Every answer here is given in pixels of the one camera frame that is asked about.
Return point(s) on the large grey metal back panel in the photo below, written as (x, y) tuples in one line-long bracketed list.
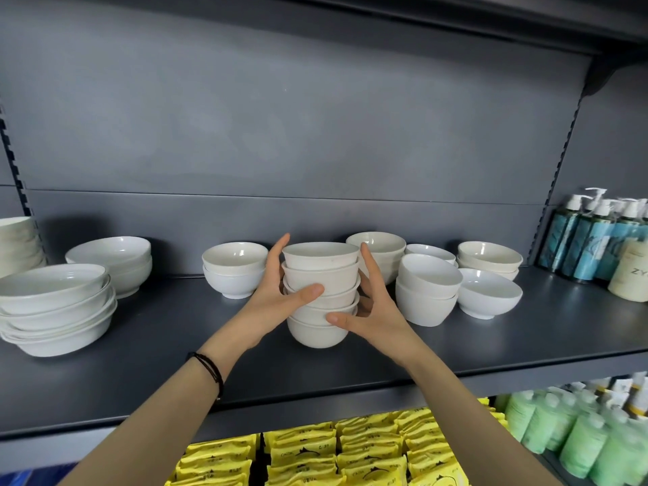
[(304, 106), (2, 166)]

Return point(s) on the dark grey metal shelf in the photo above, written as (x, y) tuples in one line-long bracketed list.
[(126, 369), (506, 15)]

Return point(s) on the person's left hand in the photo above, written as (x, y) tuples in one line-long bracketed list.
[(253, 323)]

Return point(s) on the narrow grey metal back panel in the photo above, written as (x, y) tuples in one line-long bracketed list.
[(7, 202)]

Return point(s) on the person's right forearm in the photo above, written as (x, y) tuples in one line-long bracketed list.
[(471, 435)]

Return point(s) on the row of teal pump bottles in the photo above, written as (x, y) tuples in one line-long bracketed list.
[(587, 247)]

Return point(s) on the green packets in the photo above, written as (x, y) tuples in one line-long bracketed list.
[(582, 440)]

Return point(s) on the yellow packets shelf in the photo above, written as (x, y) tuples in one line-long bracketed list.
[(314, 450)]

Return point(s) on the cream ceramic bowl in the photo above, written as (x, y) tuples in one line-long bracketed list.
[(15, 258), (15, 230), (15, 246)]

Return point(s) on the person's right hand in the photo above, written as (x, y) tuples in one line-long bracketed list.
[(385, 328)]

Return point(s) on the cream pump bottle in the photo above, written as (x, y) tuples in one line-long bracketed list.
[(630, 278)]

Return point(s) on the deep white ceramic bowl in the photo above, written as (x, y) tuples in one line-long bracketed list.
[(309, 314), (316, 336)]

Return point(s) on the white wide-rimmed ceramic bowl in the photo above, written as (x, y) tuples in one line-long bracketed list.
[(50, 285)]

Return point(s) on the person's left forearm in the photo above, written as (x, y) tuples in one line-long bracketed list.
[(147, 435)]

